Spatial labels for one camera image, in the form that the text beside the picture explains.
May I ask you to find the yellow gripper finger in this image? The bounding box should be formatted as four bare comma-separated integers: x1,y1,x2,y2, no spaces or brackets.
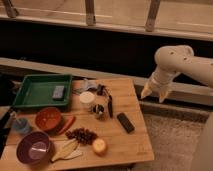
141,84,152,99
159,89,171,103

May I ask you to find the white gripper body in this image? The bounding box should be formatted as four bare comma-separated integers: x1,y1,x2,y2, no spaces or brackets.
148,69,176,92

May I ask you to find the orange bowl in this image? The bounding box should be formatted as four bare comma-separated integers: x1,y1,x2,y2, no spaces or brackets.
35,107,62,132

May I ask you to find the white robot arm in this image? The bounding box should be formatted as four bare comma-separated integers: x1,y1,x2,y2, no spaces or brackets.
141,45,213,103

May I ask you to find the black remote control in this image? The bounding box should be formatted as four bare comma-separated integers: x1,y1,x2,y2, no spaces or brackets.
117,113,135,133

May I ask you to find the black marker pen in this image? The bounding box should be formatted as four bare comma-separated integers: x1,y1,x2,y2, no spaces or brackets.
108,95,113,118

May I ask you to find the small dark bottle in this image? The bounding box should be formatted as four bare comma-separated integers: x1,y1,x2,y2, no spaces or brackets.
97,84,105,96

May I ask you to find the small glass jar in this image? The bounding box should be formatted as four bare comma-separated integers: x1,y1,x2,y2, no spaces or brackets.
92,104,105,120

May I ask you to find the crumpled grey wrapper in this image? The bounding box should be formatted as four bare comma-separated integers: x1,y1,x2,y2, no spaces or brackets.
72,79,97,94

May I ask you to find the white round container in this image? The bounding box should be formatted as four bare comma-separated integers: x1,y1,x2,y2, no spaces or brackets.
79,91,95,110

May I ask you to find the yellow apple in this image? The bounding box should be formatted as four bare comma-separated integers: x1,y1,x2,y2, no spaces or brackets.
92,138,107,156

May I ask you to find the bunch of dark grapes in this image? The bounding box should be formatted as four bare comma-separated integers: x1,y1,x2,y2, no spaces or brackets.
65,128,98,145

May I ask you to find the red chili pepper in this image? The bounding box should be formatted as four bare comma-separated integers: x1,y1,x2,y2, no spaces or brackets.
57,116,75,135

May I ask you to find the grey sponge block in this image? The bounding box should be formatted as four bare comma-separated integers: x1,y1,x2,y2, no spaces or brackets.
52,85,65,100

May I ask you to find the banana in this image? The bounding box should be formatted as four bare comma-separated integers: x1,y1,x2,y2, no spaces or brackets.
51,139,78,162

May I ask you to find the green plastic tray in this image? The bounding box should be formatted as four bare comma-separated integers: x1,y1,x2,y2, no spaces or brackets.
13,74,72,109

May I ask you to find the purple bowl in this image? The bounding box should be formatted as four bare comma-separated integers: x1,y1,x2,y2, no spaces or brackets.
16,131,52,165

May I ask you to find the small blue cup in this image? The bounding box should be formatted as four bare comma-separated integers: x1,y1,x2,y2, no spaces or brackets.
12,118,32,134

